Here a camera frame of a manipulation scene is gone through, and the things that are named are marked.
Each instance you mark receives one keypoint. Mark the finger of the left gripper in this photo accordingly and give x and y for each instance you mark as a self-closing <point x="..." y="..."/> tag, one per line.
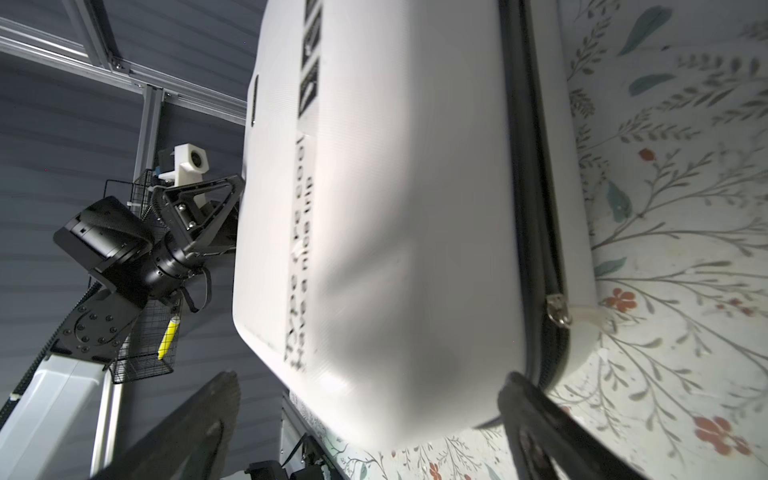
<point x="201" y="217"/>

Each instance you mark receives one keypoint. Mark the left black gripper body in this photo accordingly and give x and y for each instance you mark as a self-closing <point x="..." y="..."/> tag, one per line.
<point x="165" y="269"/>

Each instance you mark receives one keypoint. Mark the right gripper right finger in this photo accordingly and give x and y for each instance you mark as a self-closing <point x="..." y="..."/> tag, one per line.
<point x="544" y="441"/>

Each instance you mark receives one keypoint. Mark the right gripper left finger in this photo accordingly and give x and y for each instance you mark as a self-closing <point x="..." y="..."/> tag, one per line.
<point x="190" y="443"/>

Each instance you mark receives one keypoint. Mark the black hard-shell suitcase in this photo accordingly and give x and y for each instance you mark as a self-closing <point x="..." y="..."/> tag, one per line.
<point x="412" y="228"/>

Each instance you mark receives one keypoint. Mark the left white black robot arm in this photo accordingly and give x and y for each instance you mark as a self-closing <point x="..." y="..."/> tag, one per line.
<point x="105" y="238"/>

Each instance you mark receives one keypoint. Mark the floral table cloth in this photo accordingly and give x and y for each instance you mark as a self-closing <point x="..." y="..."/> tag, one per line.
<point x="668" y="119"/>

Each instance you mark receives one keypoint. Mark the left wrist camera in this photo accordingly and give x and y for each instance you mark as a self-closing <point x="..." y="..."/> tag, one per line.
<point x="182" y="165"/>

